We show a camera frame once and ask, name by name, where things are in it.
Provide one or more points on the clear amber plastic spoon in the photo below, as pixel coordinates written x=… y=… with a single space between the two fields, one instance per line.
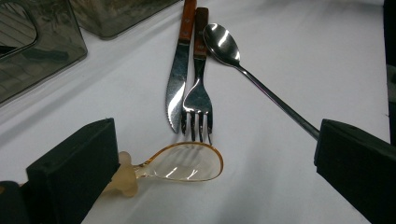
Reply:
x=186 y=161

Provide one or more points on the white table cover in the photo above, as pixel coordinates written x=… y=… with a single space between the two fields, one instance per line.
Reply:
x=280 y=46

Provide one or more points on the smoked plastic bin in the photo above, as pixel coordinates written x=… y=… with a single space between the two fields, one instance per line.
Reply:
x=53 y=46
x=118 y=15

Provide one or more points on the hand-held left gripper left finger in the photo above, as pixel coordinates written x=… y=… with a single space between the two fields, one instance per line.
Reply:
x=71 y=177

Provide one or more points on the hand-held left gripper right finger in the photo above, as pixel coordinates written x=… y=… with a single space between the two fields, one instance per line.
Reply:
x=358 y=168

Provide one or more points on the metal spoon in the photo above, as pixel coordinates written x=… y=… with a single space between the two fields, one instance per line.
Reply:
x=222 y=45

